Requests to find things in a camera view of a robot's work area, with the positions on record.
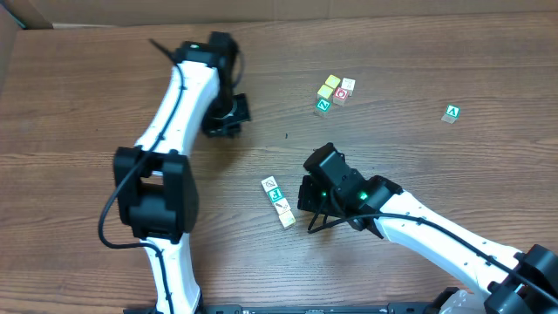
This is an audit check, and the green letter A block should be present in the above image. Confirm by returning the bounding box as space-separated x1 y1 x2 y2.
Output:
441 104 460 124

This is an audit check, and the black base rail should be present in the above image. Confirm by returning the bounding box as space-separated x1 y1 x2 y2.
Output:
199 302 439 314

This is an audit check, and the yellow block lower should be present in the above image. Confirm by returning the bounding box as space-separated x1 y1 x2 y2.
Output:
316 85 334 100

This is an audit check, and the green letter Z block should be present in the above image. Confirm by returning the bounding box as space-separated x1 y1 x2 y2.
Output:
314 99 331 118

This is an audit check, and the green letter F block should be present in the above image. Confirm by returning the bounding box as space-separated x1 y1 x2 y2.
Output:
267 187 284 203

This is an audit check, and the yellow block upper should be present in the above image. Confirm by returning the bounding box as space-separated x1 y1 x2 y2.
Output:
325 75 341 89

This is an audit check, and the white line-drawing block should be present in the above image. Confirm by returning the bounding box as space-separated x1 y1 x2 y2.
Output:
341 78 356 96

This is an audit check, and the red picture block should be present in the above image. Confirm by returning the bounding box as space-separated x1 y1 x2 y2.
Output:
332 87 350 106

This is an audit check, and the white blue-edged picture block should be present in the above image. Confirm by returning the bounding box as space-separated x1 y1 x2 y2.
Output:
261 176 278 193

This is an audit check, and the yellow letter G block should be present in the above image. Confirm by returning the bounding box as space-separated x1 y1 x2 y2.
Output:
279 210 296 229

